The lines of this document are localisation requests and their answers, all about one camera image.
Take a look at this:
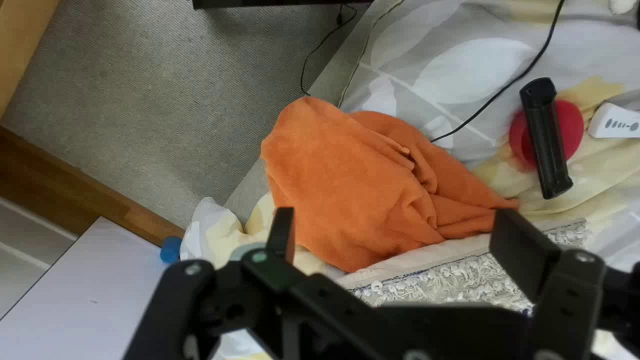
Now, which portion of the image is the grey floor rug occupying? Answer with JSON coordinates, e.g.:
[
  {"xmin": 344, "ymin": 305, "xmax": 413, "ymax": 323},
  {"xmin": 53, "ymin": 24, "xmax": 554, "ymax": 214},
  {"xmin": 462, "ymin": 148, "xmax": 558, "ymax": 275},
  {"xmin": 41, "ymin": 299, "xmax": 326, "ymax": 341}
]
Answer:
[{"xmin": 0, "ymin": 0, "xmax": 375, "ymax": 230}]

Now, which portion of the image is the bed with yellow-white duvet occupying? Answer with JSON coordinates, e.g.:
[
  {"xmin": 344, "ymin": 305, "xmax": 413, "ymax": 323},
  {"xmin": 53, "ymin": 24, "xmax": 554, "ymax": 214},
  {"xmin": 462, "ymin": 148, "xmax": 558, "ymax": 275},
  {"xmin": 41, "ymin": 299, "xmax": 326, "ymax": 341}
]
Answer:
[{"xmin": 178, "ymin": 0, "xmax": 640, "ymax": 360}]

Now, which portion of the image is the blue ball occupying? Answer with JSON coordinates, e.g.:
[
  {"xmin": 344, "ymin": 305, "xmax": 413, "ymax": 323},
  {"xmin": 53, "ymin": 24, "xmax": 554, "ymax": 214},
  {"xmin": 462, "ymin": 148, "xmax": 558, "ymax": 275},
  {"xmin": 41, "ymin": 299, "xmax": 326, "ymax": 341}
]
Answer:
[{"xmin": 157, "ymin": 235, "xmax": 184, "ymax": 266}]

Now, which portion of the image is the white remote control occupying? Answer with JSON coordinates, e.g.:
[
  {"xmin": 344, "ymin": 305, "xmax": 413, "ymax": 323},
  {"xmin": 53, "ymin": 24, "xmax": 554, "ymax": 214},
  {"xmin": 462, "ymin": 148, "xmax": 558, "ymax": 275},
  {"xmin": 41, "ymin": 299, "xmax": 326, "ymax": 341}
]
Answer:
[{"xmin": 586, "ymin": 99, "xmax": 640, "ymax": 141}]

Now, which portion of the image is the black cylindrical brush handle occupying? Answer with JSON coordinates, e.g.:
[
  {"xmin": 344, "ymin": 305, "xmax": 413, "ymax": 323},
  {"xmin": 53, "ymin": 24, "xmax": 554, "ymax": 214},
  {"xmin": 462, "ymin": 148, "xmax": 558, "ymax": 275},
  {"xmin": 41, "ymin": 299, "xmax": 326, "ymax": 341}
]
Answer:
[{"xmin": 517, "ymin": 76, "xmax": 575, "ymax": 199}]

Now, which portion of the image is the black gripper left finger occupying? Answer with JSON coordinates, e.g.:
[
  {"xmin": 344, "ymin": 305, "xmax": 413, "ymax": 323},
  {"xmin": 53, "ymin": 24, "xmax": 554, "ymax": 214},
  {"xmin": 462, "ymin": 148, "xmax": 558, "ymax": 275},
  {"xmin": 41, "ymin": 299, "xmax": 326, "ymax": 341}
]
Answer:
[{"xmin": 121, "ymin": 206, "xmax": 375, "ymax": 360}]

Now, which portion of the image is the thin black cable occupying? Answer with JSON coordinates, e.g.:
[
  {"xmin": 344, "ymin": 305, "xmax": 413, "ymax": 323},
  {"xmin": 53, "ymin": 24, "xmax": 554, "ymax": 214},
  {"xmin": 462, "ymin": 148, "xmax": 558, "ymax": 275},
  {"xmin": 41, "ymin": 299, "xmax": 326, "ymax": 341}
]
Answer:
[{"xmin": 297, "ymin": 0, "xmax": 568, "ymax": 144}]

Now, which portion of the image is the blue white beaded throw pillow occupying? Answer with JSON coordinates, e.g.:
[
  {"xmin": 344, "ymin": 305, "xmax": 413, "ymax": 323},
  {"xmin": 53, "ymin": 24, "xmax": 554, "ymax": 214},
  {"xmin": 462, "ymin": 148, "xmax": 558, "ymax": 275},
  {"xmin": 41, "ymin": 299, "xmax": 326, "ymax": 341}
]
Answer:
[{"xmin": 335, "ymin": 215, "xmax": 601, "ymax": 317}]

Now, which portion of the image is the red round disc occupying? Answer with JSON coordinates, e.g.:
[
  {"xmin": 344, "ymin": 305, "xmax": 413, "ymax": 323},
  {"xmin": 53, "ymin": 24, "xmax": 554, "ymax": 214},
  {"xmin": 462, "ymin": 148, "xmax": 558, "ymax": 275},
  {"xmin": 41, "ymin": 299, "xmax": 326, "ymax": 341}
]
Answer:
[{"xmin": 508, "ymin": 98, "xmax": 586, "ymax": 172}]

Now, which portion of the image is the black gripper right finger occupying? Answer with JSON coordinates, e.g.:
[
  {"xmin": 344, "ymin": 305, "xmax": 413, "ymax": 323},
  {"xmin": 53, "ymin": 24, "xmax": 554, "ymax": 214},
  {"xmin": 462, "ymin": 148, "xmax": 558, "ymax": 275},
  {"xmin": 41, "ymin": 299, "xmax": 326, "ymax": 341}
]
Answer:
[{"xmin": 487, "ymin": 208, "xmax": 640, "ymax": 360}]

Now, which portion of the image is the white wardrobe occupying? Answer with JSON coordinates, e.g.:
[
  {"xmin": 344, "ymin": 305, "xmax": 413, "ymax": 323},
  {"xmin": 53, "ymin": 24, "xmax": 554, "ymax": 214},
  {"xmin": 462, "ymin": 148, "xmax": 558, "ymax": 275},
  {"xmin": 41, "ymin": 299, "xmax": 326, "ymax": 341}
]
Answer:
[{"xmin": 0, "ymin": 196, "xmax": 184, "ymax": 360}]

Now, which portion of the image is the orange cloth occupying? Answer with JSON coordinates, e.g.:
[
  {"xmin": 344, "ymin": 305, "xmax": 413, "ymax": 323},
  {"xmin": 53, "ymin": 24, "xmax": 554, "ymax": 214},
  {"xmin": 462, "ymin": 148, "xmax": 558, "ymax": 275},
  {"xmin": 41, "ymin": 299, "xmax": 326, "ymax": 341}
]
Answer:
[{"xmin": 258, "ymin": 95, "xmax": 522, "ymax": 273}]

